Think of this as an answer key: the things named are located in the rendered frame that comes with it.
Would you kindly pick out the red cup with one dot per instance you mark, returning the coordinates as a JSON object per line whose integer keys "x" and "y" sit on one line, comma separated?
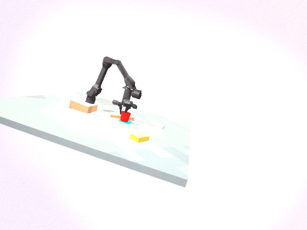
{"x": 125, "y": 116}

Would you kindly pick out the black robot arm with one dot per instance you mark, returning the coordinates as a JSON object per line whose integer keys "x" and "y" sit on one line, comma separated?
{"x": 129, "y": 91}

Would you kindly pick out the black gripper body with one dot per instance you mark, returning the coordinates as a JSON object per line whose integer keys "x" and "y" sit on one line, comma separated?
{"x": 116, "y": 102}

